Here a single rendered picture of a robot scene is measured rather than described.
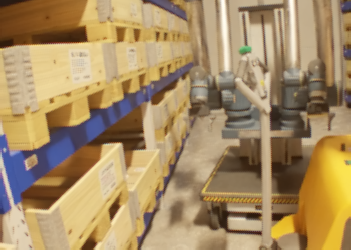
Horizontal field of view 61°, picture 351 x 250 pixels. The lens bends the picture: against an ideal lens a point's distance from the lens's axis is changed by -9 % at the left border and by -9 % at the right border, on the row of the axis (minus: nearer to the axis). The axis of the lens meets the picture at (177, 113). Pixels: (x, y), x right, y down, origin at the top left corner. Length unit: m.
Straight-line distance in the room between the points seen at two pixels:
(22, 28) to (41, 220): 1.31
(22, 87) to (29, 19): 1.09
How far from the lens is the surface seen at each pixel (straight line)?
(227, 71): 2.15
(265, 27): 2.83
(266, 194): 1.63
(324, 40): 2.39
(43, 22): 2.06
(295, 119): 2.52
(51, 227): 1.19
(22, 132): 1.11
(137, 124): 2.96
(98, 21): 1.89
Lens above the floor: 1.45
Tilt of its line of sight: 12 degrees down
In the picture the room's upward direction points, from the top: 6 degrees counter-clockwise
